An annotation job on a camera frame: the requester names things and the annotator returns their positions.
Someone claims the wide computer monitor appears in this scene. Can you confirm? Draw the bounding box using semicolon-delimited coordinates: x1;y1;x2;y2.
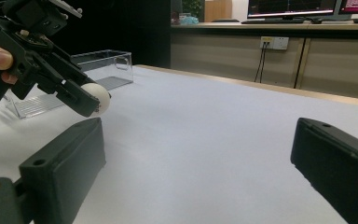
246;0;340;19

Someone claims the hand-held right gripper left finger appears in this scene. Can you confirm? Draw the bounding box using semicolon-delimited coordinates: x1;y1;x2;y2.
19;117;107;224

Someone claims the clear plastic storage box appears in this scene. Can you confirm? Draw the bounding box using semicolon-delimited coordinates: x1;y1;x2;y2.
4;49;134;120

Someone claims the light blue packet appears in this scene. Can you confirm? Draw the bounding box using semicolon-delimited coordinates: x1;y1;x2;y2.
179;15;200;26

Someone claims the green plant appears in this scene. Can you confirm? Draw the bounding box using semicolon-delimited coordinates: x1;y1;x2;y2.
181;0;205;19

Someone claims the wooden cabinet panel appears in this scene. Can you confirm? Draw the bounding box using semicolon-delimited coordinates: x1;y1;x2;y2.
203;0;233;22

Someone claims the black power cable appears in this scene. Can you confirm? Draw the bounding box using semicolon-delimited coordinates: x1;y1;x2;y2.
254;42;267;83
259;42;270;84

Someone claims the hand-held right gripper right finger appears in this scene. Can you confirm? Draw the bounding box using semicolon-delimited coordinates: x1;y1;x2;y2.
290;117;358;224

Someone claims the long wooden counter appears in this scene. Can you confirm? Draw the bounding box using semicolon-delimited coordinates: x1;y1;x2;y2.
170;21;358;102

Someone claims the white wall socket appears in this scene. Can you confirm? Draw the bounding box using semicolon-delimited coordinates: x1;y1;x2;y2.
259;35;290;51

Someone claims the white ping pong ball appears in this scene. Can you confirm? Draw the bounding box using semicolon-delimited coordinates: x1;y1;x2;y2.
80;82;112;118

